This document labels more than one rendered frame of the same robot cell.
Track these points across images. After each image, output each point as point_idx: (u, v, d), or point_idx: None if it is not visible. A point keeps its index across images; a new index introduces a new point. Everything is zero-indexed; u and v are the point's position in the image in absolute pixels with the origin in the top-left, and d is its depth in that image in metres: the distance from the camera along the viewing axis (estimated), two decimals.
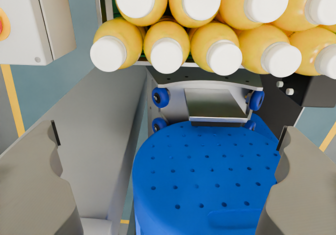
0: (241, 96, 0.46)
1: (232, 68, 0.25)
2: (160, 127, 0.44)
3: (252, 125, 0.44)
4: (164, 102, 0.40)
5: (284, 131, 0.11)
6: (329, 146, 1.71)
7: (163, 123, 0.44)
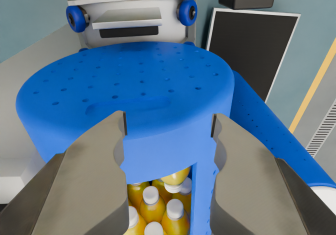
0: (176, 15, 0.40)
1: None
2: None
3: (190, 43, 0.40)
4: (77, 21, 0.35)
5: (214, 119, 0.12)
6: (313, 98, 1.69)
7: (84, 49, 0.39)
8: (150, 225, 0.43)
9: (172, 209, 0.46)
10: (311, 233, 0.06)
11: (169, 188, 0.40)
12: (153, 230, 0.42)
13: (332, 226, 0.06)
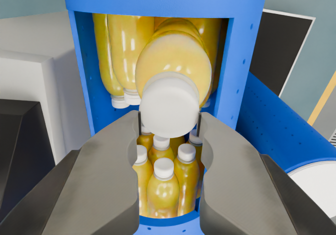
0: None
1: (182, 127, 0.13)
2: None
3: None
4: None
5: (199, 118, 0.12)
6: (323, 110, 1.66)
7: None
8: (161, 159, 0.40)
9: (184, 151, 0.43)
10: (297, 225, 0.06)
11: None
12: (164, 163, 0.40)
13: (316, 217, 0.06)
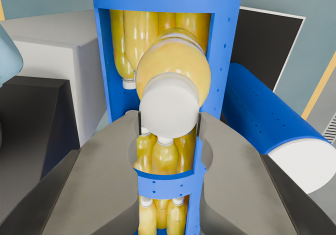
0: None
1: (182, 127, 0.13)
2: None
3: None
4: None
5: (199, 118, 0.12)
6: (316, 105, 1.75)
7: None
8: None
9: None
10: (297, 225, 0.06)
11: None
12: None
13: (316, 217, 0.06)
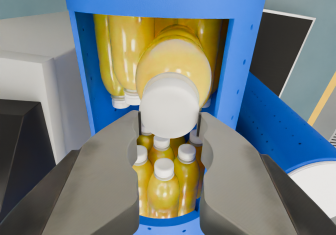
0: None
1: (182, 127, 0.13)
2: None
3: None
4: None
5: (199, 118, 0.12)
6: (323, 110, 1.66)
7: None
8: (161, 160, 0.41)
9: (184, 151, 0.43)
10: (297, 225, 0.06)
11: None
12: (164, 163, 0.40)
13: (316, 217, 0.06)
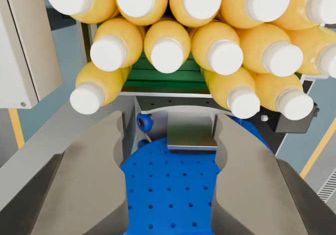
0: None
1: None
2: (141, 144, 0.47)
3: None
4: (147, 127, 0.43)
5: (215, 119, 0.12)
6: (323, 151, 1.73)
7: (143, 140, 0.48)
8: None
9: None
10: (312, 233, 0.06)
11: None
12: None
13: (333, 227, 0.06)
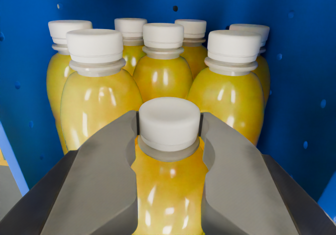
0: None
1: None
2: None
3: None
4: None
5: (201, 118, 0.12)
6: None
7: None
8: None
9: None
10: (299, 226, 0.06)
11: None
12: None
13: (318, 218, 0.06)
